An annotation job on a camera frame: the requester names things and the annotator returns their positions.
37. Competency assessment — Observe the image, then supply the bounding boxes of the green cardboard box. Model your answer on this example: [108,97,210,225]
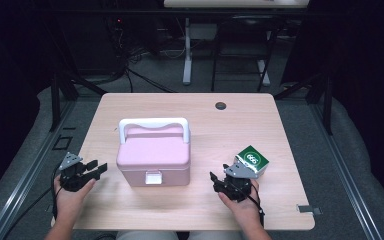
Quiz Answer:
[235,144,270,179]

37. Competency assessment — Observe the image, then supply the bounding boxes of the person's left hand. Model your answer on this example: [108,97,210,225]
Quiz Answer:
[53,175,96,223]

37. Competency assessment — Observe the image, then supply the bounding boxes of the black equipment with red light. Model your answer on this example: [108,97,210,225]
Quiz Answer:
[59,13,122,76]

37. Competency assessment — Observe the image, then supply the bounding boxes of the black metal stand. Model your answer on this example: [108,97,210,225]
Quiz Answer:
[47,19,108,133]
[274,71,335,136]

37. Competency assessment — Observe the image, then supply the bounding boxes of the black metal chair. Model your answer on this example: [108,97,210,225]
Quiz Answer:
[210,14,279,93]

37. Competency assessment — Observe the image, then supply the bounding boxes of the bundle of black floor cables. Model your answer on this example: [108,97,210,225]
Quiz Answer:
[105,18,178,94]

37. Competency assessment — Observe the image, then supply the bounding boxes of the hand-held gripper black cable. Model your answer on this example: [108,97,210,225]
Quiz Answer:
[2,162,64,240]
[246,183,266,228]

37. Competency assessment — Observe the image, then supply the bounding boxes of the person's right hand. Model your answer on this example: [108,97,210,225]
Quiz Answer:
[217,179,265,232]

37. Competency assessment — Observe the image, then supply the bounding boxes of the grey metal table clip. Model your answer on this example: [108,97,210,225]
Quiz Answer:
[296,204,323,216]

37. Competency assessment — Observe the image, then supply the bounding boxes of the white desk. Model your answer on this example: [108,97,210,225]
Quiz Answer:
[163,0,310,87]

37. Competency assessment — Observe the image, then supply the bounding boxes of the right hand-held gripper black cable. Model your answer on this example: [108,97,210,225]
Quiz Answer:
[246,183,266,228]

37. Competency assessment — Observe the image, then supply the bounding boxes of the left hand-held gripper black cable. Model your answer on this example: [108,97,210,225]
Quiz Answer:
[2,162,64,240]

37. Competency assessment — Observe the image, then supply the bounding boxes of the pink storage box white handle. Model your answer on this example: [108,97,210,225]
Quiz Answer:
[115,117,192,188]

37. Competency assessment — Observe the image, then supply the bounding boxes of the aluminium floor rail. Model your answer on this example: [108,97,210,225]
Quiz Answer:
[308,99,384,240]
[0,99,77,240]

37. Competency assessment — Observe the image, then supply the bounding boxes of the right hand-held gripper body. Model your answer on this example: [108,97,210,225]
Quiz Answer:
[213,159,259,203]

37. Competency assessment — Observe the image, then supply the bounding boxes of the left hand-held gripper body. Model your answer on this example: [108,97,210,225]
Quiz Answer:
[58,152,96,193]

